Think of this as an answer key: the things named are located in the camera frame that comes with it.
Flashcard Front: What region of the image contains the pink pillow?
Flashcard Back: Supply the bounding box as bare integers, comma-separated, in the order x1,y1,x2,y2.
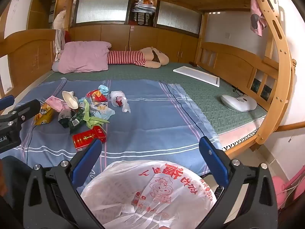
58,41,112,74

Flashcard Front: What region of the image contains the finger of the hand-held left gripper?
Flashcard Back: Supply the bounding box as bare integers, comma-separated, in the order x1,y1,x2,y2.
0,99,41,127
0,95,15,111

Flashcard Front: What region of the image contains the white hanging cloth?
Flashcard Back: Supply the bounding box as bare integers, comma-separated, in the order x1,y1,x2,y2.
53,10,69,60

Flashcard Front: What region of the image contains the beige paper cup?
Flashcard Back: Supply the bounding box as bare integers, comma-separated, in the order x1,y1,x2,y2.
62,91,79,110

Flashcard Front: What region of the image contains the blue striped bed sheet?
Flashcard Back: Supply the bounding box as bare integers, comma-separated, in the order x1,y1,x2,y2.
0,79,223,172

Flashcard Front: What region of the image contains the yellow snack packet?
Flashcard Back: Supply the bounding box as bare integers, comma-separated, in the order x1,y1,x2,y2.
35,105,55,126

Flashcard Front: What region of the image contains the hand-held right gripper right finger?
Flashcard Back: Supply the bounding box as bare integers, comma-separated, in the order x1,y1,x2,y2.
195,136,279,229

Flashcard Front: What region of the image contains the pink hanging cloth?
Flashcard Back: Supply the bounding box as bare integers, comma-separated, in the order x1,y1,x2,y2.
250,0,267,37

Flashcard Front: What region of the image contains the curved wooden ladder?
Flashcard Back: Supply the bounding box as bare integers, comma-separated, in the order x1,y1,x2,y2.
253,0,296,146

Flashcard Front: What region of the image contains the stack of folded items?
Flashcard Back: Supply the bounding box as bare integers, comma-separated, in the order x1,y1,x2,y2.
130,0,158,27

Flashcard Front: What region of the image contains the green plastic bag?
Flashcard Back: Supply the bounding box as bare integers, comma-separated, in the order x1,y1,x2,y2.
82,99,110,128

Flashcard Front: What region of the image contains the white patterned mattress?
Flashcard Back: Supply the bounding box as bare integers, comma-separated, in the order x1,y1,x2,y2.
218,117,266,152

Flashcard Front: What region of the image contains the red cigarette box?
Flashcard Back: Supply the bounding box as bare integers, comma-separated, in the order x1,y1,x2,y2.
72,126,107,152

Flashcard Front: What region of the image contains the white handheld mite vacuum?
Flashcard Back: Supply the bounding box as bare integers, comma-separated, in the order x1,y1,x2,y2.
220,94,258,112

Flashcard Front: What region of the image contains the green woven bed mat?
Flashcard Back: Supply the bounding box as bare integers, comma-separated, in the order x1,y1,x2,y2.
14,62,268,136

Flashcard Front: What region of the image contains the pale blue clear bag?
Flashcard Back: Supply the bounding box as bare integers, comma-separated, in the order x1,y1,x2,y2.
94,102,115,121

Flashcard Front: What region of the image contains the wooden shelf unit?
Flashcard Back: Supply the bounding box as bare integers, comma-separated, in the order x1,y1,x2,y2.
27,0,60,31

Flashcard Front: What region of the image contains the clear plastic bag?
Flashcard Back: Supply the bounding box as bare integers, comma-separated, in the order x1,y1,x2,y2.
58,110,72,128

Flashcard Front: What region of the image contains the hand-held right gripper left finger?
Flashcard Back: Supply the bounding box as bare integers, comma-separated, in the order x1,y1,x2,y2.
23,138,105,229

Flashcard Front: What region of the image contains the pink plastic object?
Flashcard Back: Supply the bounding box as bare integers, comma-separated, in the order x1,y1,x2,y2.
272,175,305,211

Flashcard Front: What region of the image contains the red snack packet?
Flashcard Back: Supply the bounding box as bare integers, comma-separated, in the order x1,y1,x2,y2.
86,89,108,103

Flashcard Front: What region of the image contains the frosted glass window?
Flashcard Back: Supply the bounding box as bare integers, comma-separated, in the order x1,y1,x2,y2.
156,1,202,35
76,0,130,25

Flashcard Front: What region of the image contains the dark green packet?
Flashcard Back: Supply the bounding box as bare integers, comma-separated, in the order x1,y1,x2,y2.
69,111,86,134

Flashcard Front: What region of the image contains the pink plastic packet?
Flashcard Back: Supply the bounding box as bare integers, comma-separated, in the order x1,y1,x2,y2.
45,96,69,112

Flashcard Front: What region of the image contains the small white plastic bag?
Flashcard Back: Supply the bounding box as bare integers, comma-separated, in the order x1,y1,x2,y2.
110,91,131,113

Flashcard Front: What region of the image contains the wooden bunk bed frame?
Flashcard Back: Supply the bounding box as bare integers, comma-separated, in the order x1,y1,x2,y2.
0,0,298,158

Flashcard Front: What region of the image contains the white flat board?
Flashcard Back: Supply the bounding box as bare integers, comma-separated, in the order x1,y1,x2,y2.
173,65,220,86

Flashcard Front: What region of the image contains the red striped plush toy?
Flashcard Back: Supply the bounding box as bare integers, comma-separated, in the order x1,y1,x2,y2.
107,47,170,68

